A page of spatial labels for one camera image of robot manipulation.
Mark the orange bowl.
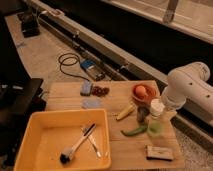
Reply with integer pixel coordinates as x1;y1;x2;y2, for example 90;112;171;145
132;84;156;103

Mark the dark red grape bunch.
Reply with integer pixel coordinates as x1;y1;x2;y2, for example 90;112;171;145
92;86;110;97

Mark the yellow plastic tray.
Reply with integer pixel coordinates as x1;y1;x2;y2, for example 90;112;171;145
14;109;111;171

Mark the wooden board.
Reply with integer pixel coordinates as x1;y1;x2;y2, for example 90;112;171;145
46;80;185;171

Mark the black box device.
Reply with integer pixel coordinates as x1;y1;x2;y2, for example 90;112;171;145
21;13;40;38

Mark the clear plastic piece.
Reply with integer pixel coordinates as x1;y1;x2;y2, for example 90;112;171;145
82;99;101;109

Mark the black chair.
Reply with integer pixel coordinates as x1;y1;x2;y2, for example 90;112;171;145
0;78;46;168

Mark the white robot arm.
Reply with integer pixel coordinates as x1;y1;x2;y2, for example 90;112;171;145
161;62;213;127

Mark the blue sponge block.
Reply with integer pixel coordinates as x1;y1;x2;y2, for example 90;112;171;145
80;80;93;96

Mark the black head white brush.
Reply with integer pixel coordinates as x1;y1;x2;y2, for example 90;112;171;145
60;123;96;164

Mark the orange egg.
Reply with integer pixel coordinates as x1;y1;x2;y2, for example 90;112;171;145
135;86;147;98

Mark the dark green can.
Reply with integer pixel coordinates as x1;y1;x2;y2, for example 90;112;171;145
137;107;149;122

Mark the blue grey device box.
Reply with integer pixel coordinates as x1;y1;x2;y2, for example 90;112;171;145
80;59;105;81

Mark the green chili pepper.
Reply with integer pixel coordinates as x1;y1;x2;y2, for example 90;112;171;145
120;125;148;137

